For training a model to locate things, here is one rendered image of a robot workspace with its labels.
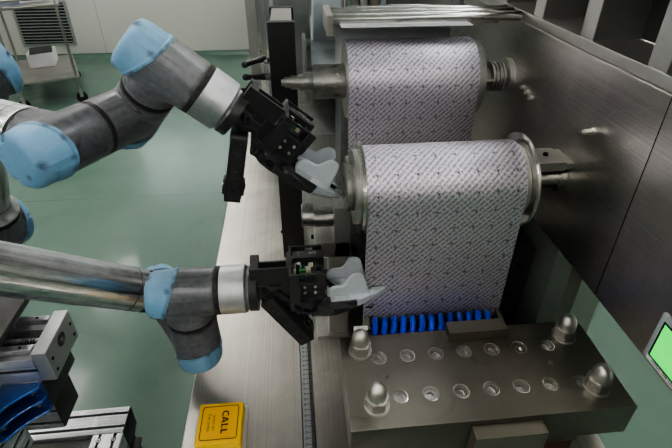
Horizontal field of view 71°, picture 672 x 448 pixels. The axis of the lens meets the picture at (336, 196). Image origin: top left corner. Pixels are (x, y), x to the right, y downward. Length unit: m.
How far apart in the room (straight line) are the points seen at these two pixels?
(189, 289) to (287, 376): 0.27
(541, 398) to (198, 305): 0.51
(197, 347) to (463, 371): 0.41
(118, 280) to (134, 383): 1.35
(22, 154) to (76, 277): 0.25
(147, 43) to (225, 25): 5.66
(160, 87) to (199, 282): 0.28
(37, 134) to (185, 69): 0.18
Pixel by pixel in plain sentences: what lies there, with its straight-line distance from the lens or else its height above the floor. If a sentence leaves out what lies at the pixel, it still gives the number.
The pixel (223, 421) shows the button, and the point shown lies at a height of 0.92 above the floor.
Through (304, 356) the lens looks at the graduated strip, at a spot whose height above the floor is 0.90.
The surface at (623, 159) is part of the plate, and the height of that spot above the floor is 1.34.
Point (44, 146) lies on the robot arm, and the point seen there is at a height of 1.39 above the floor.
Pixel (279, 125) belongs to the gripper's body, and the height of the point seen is 1.37.
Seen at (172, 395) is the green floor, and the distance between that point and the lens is 2.08.
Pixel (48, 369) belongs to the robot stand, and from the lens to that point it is 1.31.
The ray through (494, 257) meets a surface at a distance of 0.79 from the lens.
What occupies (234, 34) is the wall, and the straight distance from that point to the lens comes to 6.31.
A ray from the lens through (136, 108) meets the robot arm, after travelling 0.69.
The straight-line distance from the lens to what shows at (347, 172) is 0.69.
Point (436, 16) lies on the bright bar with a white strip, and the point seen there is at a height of 1.45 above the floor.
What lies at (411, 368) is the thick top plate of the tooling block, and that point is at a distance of 0.76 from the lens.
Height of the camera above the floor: 1.62
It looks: 32 degrees down
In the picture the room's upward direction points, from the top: straight up
